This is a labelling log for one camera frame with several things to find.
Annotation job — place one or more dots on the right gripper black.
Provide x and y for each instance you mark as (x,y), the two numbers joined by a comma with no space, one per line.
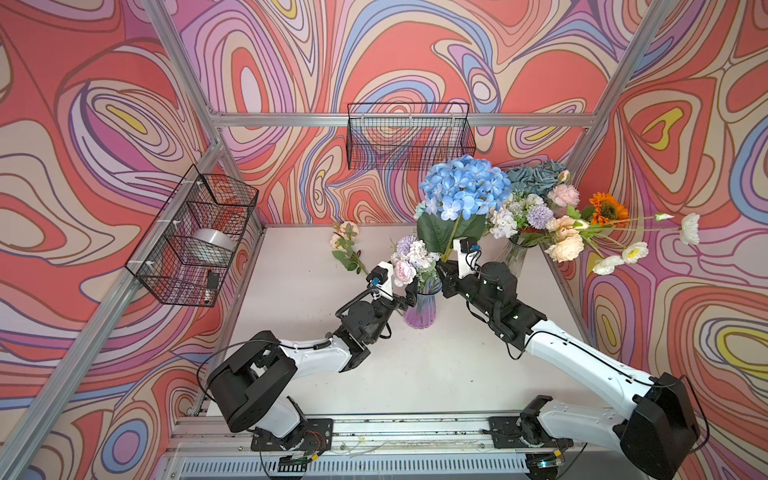
(451,276)

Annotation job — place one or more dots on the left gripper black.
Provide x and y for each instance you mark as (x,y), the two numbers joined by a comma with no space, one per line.
(407,299)

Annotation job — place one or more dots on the clear glass vase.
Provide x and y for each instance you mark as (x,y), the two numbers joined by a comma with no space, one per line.
(513,255)

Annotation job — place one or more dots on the purple glass vase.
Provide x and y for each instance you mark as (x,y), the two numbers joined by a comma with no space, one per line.
(423,314)

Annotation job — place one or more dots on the lilac pink hydrangea stem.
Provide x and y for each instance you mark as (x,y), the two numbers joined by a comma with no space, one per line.
(521,218)

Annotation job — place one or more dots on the cream white flower spray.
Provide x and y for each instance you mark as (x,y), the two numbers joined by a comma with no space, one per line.
(616,242)

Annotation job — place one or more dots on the blue hydrangea flower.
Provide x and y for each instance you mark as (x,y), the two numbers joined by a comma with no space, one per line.
(458,199)

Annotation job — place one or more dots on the pink peony flower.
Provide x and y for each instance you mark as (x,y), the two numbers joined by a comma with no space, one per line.
(563,194)

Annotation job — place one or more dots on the orange gerbera flower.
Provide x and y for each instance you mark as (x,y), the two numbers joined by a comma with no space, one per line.
(607,211)

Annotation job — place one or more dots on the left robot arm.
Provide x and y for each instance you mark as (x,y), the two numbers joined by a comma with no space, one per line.
(249,385)

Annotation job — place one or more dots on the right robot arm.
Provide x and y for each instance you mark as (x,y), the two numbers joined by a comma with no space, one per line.
(649,419)

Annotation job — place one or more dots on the white tape roll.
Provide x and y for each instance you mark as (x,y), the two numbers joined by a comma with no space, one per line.
(211,247)

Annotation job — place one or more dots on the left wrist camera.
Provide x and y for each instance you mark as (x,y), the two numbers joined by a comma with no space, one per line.
(380,280)

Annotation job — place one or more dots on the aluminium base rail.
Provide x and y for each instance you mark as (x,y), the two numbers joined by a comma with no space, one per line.
(386,446)

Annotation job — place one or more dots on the black wire basket back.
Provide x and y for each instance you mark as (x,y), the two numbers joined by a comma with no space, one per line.
(407,136)

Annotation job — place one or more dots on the black wire basket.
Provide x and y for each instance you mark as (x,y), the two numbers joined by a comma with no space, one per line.
(161,263)
(407,136)

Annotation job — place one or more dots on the black wire basket left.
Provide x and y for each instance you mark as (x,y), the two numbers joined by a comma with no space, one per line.
(161,263)

